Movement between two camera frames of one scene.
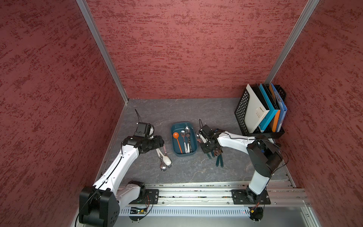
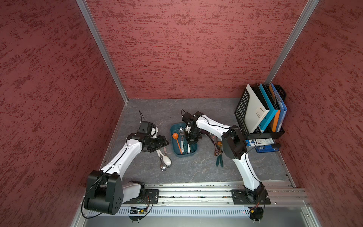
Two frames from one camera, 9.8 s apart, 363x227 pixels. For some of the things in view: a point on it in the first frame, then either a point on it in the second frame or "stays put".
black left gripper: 158,144 stays put
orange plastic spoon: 176,135 stays put
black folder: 256,88 stays put
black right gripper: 204,150 -> 191,140
